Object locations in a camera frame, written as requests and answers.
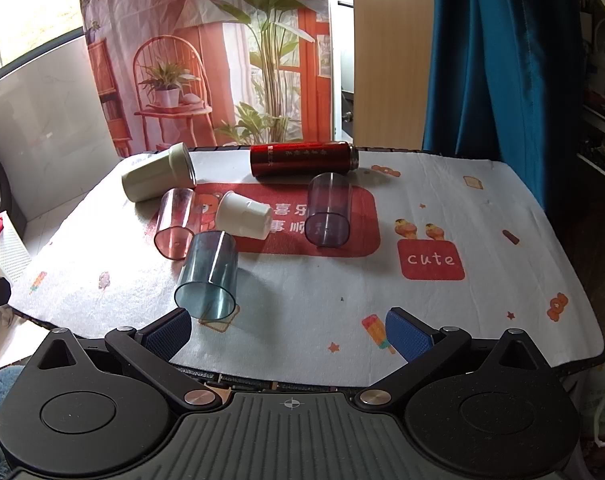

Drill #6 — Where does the beige plastic cup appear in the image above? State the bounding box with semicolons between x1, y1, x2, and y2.
121;142;198;204

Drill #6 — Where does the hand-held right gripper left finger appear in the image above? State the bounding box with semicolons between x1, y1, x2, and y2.
30;308;224;416

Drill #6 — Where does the white printed table cloth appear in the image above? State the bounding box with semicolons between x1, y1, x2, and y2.
7;147;605;388

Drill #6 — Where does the wooden board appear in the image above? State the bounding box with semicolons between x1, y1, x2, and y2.
351;0;436;152

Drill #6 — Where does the red thermos flask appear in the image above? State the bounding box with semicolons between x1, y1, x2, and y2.
250;141;361;178

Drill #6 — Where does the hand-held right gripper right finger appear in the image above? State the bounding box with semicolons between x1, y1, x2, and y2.
355;306;551;416

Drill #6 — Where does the red transparent cup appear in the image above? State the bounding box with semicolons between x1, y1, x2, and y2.
154;187;197;261

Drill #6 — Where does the white paper cup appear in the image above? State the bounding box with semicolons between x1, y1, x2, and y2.
216;191;273;241

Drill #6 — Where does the cluttered shelf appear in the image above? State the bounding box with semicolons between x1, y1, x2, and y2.
577;10;605;186

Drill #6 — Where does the purple transparent cup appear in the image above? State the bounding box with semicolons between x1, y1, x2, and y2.
304;172;353;248

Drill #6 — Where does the white plastic basket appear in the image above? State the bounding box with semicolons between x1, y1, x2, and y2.
0;220;33;291

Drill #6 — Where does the blue curtain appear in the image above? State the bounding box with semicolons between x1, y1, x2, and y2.
421;0;598;241

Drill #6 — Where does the printed wall cloth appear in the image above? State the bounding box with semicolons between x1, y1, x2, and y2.
76;0;333;158

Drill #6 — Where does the blue transparent cup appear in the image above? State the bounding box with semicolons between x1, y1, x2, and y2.
174;230;240;322

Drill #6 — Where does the window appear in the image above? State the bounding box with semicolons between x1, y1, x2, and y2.
0;0;83;86

